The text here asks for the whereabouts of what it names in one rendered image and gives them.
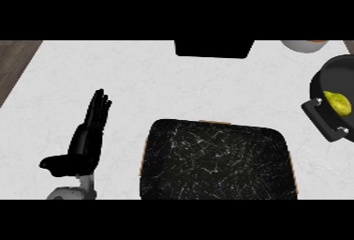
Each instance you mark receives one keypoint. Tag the yellow-green pear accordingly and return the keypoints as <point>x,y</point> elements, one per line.
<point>338,103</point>

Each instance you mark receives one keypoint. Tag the grey round bowl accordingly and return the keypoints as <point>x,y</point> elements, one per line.
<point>302,45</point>

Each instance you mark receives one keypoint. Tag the black marbled tray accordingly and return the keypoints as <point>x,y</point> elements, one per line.
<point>215,162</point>

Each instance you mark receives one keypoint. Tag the black box-shaped appliance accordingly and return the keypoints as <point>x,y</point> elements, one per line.
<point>214,48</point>

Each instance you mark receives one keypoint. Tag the black pot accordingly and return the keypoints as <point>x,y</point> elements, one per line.
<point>333,100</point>

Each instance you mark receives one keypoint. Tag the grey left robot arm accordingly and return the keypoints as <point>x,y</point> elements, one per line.
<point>78,189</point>

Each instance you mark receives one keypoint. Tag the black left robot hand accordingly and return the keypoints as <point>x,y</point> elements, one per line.
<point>87,137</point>

